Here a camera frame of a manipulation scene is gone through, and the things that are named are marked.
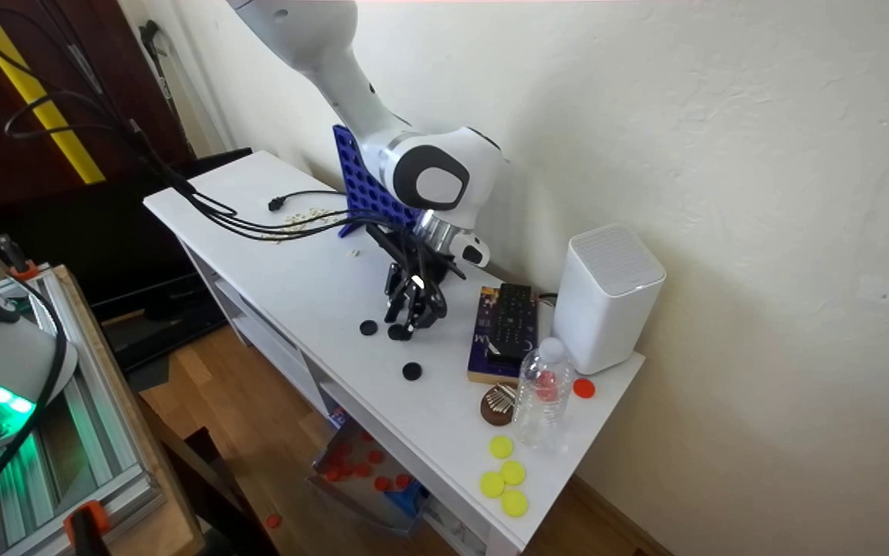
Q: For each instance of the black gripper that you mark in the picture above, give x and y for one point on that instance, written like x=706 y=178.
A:
x=424 y=271

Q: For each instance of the black game chip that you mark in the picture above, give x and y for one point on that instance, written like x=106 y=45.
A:
x=369 y=329
x=412 y=370
x=400 y=333

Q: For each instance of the blue upright gameboard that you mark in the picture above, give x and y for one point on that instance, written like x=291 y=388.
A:
x=362 y=186

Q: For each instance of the red game chip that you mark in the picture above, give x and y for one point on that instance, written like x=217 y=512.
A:
x=583 y=388
x=543 y=390

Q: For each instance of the yellow game chip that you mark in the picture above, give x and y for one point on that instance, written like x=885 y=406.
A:
x=502 y=445
x=492 y=484
x=512 y=504
x=512 y=474

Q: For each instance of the black remote control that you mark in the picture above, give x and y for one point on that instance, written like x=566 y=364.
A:
x=512 y=323

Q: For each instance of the white table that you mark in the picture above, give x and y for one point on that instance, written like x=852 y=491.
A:
x=362 y=402

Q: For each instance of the brown round object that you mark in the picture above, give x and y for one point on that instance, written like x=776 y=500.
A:
x=497 y=406

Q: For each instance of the clear plastic bottle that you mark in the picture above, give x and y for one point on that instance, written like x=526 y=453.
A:
x=548 y=396

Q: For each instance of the box of red chips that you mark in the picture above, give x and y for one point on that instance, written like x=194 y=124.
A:
x=369 y=480

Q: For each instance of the white rounded box container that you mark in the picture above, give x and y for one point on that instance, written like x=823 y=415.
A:
x=609 y=298

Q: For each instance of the black low furniture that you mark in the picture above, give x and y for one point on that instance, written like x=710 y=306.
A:
x=106 y=257

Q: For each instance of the orange clamp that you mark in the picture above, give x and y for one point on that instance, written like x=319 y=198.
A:
x=88 y=522

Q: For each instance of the dark brown cabinet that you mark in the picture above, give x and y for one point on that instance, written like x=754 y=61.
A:
x=106 y=63

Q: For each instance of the yellow stripe band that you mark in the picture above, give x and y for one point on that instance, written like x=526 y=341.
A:
x=45 y=104

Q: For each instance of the aluminium profile frame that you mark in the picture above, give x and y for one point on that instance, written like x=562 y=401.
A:
x=95 y=444

